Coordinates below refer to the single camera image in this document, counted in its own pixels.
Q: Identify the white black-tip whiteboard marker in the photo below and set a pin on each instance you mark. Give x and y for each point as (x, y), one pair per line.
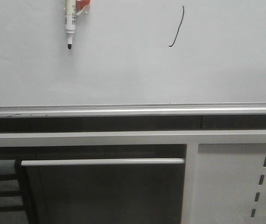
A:
(70, 20)

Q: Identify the large whiteboard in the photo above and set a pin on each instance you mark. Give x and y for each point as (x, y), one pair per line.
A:
(133, 52)

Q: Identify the red round magnet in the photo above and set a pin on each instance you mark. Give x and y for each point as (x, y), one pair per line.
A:
(82, 7)

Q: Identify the white perforated pegboard panel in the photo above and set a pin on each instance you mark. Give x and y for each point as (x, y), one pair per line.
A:
(230, 184)

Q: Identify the white stand frame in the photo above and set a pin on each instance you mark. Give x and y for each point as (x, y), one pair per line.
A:
(192, 140)

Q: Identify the grey panel with white handle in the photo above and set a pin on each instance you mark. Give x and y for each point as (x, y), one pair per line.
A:
(109, 191)

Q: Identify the aluminium whiteboard tray rail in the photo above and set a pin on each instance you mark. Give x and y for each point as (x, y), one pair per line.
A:
(181, 109)

